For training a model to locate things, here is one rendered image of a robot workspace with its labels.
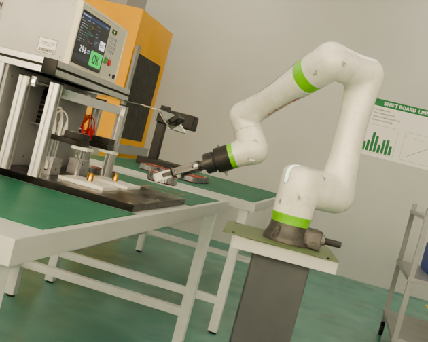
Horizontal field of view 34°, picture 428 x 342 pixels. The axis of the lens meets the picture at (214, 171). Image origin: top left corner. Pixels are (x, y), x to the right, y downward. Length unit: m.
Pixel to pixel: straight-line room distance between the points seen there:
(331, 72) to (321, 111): 5.24
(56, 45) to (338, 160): 0.97
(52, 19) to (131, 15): 3.76
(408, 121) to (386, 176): 0.62
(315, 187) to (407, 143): 5.28
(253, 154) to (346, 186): 0.36
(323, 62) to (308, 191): 0.40
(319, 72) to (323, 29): 5.36
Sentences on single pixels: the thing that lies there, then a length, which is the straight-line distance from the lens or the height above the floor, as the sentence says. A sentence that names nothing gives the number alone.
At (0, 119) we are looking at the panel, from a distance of 2.16.
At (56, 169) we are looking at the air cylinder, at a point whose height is 0.79.
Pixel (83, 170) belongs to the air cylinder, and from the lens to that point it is 2.49.
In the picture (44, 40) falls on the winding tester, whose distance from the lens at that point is 2.24.
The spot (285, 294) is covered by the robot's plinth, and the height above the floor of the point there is 0.60.
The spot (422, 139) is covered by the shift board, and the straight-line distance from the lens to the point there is 7.45.
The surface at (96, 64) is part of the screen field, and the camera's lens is 2.40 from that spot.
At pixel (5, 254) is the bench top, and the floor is 0.72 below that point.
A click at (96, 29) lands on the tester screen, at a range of 2.35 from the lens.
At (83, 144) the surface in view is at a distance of 2.23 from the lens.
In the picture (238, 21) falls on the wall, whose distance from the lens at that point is 7.69.
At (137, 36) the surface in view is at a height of 1.72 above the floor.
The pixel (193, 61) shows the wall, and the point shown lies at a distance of 7.69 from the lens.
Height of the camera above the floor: 0.99
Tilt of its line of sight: 2 degrees down
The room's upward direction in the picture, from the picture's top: 15 degrees clockwise
